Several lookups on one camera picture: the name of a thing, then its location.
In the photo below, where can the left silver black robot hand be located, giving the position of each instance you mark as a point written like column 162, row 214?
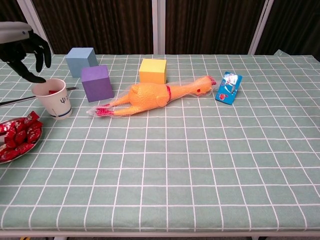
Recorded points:
column 12, row 32

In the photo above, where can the white paper cup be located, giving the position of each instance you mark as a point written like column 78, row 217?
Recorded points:
column 56, row 102

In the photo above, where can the red candies heap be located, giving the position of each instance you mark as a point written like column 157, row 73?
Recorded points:
column 20, row 137

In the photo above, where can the round metal plate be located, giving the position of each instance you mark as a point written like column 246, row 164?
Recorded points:
column 35, row 147

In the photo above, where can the metal butter knife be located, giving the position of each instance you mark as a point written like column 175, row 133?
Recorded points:
column 20, row 100

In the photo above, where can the light blue foam cube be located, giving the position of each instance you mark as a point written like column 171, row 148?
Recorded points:
column 80, row 61

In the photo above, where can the purple foam cube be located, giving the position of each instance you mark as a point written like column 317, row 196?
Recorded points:
column 97, row 86

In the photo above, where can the yellow foam cube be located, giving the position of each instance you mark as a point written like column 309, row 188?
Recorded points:
column 152, row 72

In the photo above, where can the yellow rubber chicken toy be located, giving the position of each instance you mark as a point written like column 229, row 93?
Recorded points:
column 147, row 98

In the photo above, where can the green checkered tablecloth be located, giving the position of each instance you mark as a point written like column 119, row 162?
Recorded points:
column 175, row 162

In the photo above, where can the blue snack packet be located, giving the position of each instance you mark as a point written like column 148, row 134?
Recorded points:
column 228, row 88

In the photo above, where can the dark partition screen white frame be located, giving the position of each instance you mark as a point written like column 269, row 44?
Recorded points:
column 100, row 25

